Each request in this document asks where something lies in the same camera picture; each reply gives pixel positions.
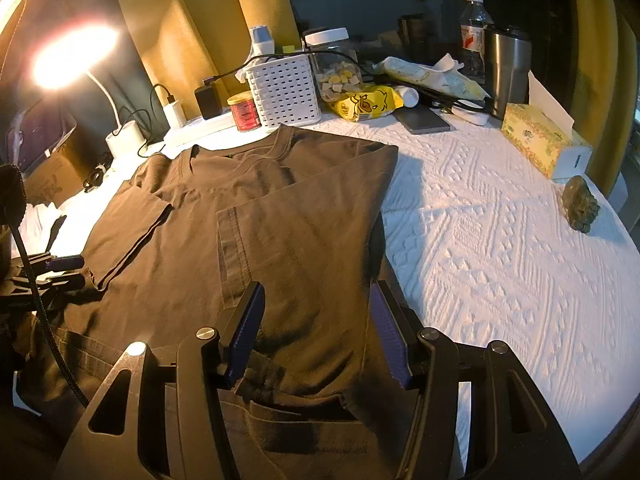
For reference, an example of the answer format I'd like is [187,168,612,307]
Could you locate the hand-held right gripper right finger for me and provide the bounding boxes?
[369,280,583,480]

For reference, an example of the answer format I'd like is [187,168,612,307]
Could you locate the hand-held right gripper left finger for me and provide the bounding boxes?
[55,281,266,480]

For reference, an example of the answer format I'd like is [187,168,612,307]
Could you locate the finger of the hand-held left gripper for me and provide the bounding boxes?
[30,271,90,293]
[30,254,85,273]

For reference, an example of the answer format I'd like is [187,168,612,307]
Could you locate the brown t-shirt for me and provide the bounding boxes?
[10,122,426,480]

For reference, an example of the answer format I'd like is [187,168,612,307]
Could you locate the white cloth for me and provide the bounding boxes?
[15,202,68,256]

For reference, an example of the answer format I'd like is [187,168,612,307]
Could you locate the cardboard box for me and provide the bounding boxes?
[20,125,93,208]

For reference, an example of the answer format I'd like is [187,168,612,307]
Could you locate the white textured table cover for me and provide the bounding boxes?
[0,105,640,466]

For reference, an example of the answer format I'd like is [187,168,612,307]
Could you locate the dark tablet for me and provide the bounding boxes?
[2,95,78,161]

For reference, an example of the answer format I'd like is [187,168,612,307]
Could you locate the white desk lamp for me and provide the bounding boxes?
[30,24,147,161]

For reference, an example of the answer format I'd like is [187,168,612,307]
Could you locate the white charger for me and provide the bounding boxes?
[162,101,187,128]

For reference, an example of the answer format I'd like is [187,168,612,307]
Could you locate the white power strip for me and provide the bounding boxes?
[162,119,236,148]

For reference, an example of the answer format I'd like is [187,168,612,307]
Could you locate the red tin can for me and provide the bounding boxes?
[227,93,262,133]

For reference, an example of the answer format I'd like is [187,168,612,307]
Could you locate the black charger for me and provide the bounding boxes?
[194,84,222,121]

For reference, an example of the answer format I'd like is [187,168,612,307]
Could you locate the dark smartphone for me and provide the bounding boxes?
[392,105,451,136]

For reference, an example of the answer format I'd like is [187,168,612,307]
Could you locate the yellow snack bag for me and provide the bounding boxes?
[327,85,405,123]

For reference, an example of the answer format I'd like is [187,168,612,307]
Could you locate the white flat device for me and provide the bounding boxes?
[450,106,491,127]

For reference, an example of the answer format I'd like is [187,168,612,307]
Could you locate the white perforated plastic basket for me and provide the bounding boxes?
[243,54,322,135]

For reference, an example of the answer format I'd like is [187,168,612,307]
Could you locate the yellow-green tissue box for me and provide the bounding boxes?
[501,70,593,181]

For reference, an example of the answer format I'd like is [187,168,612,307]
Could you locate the pale yellow wipes pack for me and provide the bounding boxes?
[372,56,491,102]

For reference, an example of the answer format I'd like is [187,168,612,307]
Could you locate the glass jar with white lid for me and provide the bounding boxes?
[304,27,363,103]

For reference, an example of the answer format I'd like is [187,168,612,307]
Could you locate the steel tumbler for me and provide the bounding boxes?
[482,24,533,121]

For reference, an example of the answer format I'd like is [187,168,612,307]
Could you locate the white plastic bottle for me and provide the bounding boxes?
[249,25,276,58]

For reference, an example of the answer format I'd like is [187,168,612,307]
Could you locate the dark mug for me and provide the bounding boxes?
[397,12,431,53]

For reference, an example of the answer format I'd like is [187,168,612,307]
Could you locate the clear water bottle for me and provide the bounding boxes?
[459,0,488,83]

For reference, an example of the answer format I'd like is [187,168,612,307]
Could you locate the black cable bundle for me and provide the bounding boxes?
[82,162,111,193]

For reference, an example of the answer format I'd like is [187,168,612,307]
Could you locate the black lamp cable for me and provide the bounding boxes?
[117,109,167,159]

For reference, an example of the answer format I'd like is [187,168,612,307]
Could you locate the black charging cable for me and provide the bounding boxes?
[202,50,351,86]
[150,82,176,106]

